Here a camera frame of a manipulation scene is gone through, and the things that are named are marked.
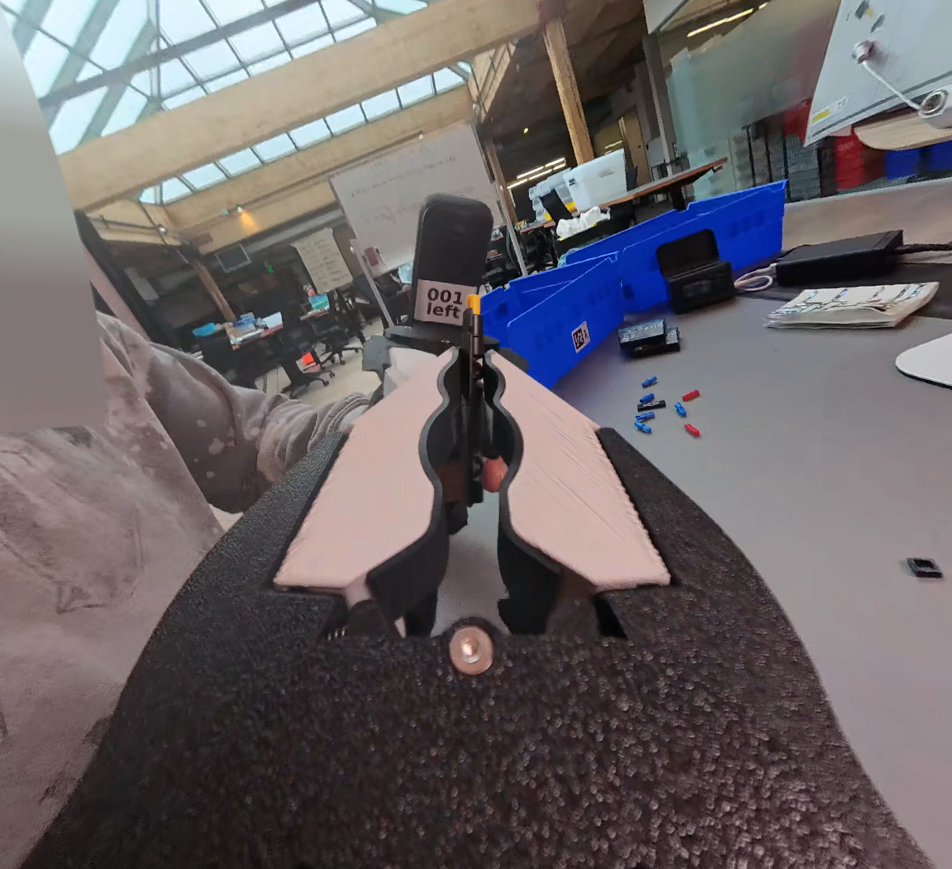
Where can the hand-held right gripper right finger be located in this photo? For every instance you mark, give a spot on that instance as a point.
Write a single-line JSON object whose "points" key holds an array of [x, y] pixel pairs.
{"points": [[580, 504]]}

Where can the person's grey sweatshirt torso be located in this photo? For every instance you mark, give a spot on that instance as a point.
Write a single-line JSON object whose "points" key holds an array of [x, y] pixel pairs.
{"points": [[89, 623]]}

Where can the wooden top work table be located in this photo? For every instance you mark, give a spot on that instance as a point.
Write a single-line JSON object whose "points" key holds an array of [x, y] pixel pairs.
{"points": [[669, 181]]}

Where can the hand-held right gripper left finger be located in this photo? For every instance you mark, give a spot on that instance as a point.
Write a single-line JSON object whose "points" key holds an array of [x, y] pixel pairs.
{"points": [[364, 504]]}

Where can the wooden support post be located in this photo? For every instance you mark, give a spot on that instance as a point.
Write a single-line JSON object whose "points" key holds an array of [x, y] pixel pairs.
{"points": [[569, 88]]}

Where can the whiteboard on stand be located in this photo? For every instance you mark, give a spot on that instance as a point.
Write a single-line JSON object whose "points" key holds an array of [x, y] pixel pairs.
{"points": [[401, 177]]}

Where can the white flip chart paper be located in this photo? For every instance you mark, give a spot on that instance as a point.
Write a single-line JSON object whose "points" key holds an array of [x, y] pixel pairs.
{"points": [[321, 259]]}

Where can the red blue parts drawers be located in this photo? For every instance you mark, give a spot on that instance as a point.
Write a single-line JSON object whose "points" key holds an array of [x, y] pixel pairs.
{"points": [[840, 155]]}

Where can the person's left hand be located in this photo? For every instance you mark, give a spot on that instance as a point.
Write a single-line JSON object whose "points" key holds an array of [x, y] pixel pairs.
{"points": [[492, 475]]}

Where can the black open hard case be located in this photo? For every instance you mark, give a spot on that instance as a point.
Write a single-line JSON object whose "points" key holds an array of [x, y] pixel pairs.
{"points": [[695, 274]]}

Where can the instruction booklet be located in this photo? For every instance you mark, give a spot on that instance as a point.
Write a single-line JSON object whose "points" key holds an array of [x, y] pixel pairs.
{"points": [[892, 6]]}

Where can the white plastic storage box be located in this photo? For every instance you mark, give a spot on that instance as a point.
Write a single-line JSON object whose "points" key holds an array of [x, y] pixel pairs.
{"points": [[599, 177]]}

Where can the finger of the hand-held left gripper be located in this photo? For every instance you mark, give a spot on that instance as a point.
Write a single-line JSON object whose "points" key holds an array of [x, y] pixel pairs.
{"points": [[405, 363]]}

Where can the person's left forearm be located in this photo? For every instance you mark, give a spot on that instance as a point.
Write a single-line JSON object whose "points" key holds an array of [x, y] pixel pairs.
{"points": [[245, 430]]}

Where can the wooden book stand white base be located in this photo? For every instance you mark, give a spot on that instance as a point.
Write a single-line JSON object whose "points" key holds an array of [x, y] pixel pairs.
{"points": [[930, 363]]}

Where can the black brick beam with pins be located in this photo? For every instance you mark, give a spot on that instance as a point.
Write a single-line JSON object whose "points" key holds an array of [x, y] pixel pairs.
{"points": [[472, 422]]}

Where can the grey desk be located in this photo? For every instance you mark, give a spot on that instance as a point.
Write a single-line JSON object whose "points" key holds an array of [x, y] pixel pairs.
{"points": [[781, 475]]}

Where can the holographic sticker sheet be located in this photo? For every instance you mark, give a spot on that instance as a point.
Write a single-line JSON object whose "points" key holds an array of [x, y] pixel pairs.
{"points": [[848, 307]]}

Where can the pile of small brick pieces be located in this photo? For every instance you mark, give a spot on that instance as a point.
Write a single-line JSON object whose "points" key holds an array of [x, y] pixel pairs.
{"points": [[924, 567]]}

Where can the black power adapter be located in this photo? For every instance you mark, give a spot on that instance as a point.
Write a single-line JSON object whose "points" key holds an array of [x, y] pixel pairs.
{"points": [[837, 259]]}

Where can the glass skylight roof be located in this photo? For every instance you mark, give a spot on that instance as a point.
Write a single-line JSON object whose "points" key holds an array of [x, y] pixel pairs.
{"points": [[223, 6]]}

